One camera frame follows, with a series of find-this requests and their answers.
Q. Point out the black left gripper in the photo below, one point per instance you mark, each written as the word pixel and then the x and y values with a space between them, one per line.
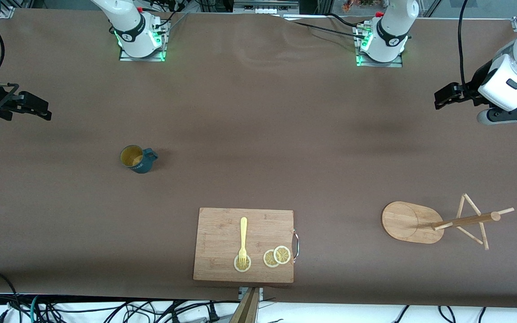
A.
pixel 473 88

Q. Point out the teal mug with yellow inside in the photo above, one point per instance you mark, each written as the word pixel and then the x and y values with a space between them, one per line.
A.
pixel 144 163

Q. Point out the wooden mug rack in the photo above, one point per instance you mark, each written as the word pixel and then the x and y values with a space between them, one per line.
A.
pixel 406 222

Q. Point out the orange patterned packet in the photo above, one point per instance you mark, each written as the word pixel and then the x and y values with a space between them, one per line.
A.
pixel 357 4

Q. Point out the brown table cover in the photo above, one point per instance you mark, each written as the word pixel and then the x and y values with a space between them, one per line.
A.
pixel 258 112

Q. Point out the white power strip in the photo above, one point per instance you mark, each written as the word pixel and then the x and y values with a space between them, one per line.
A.
pixel 263 6

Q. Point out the wooden cutting board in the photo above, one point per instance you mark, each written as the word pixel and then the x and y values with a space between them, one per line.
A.
pixel 218 233

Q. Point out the lemon slice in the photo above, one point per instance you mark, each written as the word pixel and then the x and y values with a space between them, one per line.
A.
pixel 247 266
pixel 268 259
pixel 282 255

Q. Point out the yellow plastic fork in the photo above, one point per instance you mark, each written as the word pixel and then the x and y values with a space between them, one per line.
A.
pixel 243 233

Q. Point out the wooden beam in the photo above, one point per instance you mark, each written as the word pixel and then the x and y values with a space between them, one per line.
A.
pixel 247 309

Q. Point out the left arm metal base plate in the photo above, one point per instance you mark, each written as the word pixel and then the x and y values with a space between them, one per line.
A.
pixel 379 64

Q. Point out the metal beam bracket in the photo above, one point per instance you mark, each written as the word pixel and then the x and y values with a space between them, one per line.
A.
pixel 242 292

